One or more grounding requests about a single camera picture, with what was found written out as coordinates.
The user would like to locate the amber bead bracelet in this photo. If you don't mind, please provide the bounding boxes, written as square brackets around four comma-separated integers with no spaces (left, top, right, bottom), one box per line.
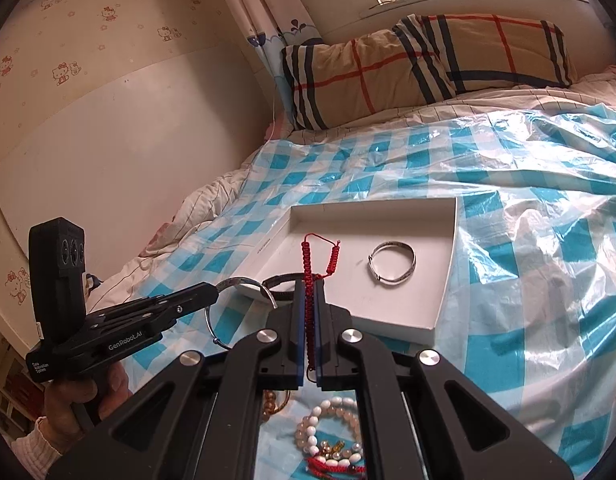
[259,389,294,424]

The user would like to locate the person's left hand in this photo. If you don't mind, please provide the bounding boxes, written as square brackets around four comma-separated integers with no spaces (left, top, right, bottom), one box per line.
[42,361,132,453]

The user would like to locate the left plaid pillow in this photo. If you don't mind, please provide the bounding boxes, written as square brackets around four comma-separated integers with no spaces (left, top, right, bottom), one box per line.
[282,16,455,131]

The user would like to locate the plaid pillow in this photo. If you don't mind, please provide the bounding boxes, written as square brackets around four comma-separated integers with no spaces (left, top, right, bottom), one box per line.
[282,16,455,131]
[393,14,577,98]

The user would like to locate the white sleeve forearm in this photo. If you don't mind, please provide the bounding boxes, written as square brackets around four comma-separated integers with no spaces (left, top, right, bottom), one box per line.
[9,416,63,480]

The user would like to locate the white shallow cardboard tray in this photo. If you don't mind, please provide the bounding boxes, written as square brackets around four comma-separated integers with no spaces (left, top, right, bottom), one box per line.
[236,197,459,346]

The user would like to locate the right plaid pillow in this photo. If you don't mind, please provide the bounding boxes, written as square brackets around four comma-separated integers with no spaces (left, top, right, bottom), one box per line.
[393,14,577,98]

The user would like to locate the pink white bead bracelet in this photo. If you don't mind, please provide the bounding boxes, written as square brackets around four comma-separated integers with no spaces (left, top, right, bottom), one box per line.
[293,395,365,466]

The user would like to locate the red braided cord bracelet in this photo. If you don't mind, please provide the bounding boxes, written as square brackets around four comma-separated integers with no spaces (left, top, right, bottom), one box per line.
[300,232,343,371]

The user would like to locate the left patterned curtain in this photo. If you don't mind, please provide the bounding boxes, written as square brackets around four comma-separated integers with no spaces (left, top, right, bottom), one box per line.
[225,0,323,128]

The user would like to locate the blue white checkered plastic sheet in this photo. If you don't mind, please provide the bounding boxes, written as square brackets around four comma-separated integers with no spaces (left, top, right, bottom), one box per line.
[132,105,616,478]

